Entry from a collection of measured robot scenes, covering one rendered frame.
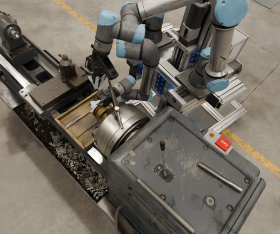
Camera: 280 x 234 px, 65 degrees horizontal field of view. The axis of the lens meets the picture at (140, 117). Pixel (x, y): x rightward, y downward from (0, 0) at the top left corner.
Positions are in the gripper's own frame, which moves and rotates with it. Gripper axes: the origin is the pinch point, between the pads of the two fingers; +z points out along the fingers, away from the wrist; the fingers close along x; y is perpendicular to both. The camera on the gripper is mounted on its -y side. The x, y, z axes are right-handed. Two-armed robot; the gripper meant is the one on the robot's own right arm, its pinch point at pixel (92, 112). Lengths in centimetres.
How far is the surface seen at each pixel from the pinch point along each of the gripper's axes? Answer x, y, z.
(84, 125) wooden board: -19.3, 6.4, 3.6
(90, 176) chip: -48, -14, 19
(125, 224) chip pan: -52, -54, 23
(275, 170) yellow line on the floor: -108, -130, -134
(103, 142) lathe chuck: 7.9, -21.7, 10.7
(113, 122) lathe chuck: 15.4, -20.1, 2.3
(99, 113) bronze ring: 3.7, -5.2, -1.1
